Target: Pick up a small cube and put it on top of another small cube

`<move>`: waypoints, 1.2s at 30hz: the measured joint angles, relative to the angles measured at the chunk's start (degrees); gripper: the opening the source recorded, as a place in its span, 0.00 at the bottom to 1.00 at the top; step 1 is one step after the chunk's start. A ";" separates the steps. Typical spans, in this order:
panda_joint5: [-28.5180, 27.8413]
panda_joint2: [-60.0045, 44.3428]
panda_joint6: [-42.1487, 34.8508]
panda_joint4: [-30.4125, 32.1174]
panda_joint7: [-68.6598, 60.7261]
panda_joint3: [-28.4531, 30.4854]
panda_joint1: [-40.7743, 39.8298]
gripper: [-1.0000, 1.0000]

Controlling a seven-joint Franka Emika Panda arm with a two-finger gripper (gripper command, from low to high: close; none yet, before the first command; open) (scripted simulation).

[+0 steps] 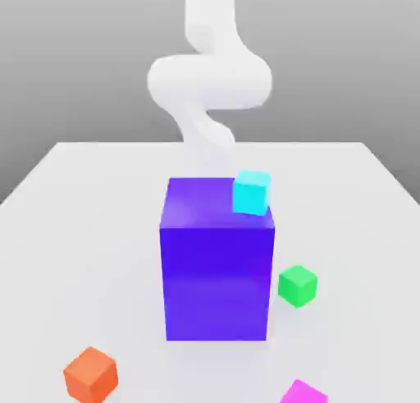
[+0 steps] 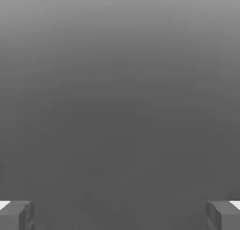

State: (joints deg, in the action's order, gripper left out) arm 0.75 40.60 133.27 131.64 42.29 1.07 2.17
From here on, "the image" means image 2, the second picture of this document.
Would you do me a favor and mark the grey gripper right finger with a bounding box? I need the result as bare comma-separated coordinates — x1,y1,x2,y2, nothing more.
205,200,240,230

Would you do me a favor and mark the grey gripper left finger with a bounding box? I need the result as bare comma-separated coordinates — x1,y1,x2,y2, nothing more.
0,200,36,230

